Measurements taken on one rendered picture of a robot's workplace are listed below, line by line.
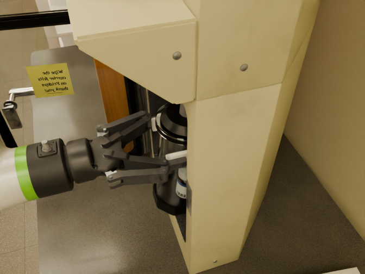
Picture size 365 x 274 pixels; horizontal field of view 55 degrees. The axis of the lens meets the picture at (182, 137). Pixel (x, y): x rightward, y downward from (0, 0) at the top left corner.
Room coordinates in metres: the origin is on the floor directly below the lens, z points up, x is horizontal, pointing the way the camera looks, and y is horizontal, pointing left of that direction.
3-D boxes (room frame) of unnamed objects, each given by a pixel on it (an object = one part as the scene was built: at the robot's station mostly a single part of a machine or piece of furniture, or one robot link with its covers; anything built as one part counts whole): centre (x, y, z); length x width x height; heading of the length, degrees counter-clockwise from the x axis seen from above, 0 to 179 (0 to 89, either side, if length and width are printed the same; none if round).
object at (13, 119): (0.53, 0.35, 1.18); 0.02 x 0.02 x 0.06; 11
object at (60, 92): (0.57, 0.25, 1.19); 0.30 x 0.01 x 0.40; 101
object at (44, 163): (0.38, 0.22, 1.21); 0.09 x 0.06 x 0.12; 18
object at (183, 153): (0.40, -0.01, 1.21); 0.07 x 0.01 x 0.03; 107
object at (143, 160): (0.39, 0.08, 1.21); 0.11 x 0.01 x 0.04; 80
